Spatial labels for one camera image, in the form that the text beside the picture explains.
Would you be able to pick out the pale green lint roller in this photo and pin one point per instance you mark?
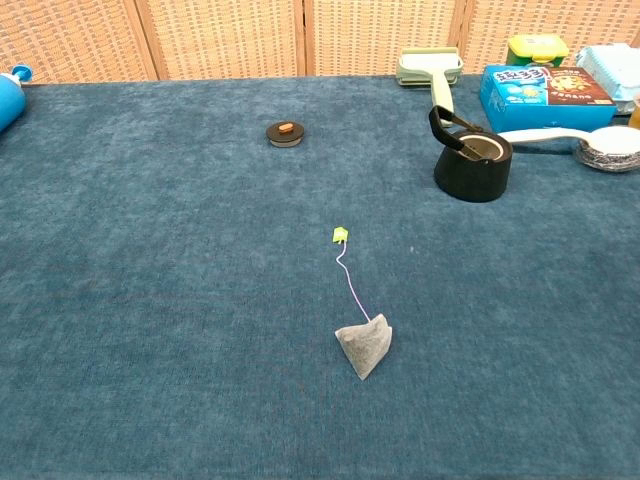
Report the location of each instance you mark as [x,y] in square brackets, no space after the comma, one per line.
[430,62]

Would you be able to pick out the black teapot lid orange knob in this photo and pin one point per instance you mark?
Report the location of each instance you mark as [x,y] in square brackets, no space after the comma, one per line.
[285,136]

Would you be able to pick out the blue and brown cookie box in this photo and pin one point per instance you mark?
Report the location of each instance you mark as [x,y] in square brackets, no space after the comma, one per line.
[520,107]

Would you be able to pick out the yellow lidded green container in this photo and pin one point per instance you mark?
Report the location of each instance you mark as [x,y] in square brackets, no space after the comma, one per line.
[537,47]

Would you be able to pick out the woven rattan folding screen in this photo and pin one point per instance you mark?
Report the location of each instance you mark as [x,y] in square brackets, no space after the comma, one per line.
[225,35]

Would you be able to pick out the blue carpet table cover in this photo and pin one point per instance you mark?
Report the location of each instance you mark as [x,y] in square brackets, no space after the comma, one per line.
[200,300]

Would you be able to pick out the light blue wet wipes pack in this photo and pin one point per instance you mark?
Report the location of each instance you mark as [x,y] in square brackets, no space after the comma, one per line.
[612,65]

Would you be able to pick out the blue detergent pump bottle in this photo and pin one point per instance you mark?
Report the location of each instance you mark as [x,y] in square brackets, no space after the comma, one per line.
[9,102]

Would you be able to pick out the pyramid tea bag with green tag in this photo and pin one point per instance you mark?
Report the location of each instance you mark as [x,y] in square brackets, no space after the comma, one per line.
[365,345]

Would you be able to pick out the orange jelly cup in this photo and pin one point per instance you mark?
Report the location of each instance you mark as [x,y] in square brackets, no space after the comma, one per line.
[636,112]

